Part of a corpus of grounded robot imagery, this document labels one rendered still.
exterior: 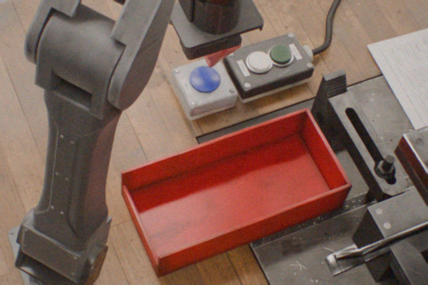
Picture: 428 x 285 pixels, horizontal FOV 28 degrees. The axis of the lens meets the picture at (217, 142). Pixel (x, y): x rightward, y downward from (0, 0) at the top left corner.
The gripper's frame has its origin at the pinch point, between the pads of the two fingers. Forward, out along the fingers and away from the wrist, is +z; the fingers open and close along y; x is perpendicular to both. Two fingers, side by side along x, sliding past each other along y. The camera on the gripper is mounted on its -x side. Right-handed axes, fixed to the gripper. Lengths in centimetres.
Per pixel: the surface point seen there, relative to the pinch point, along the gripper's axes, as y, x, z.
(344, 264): -2.3, 31.7, -2.0
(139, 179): 13.8, 11.0, 3.3
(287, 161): -5.2, 14.2, 6.4
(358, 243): -7.9, 28.0, 5.3
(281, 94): -9.2, 4.4, 7.1
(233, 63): -4.0, -0.7, 4.1
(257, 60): -7.0, 0.4, 3.3
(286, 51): -11.3, 0.5, 3.4
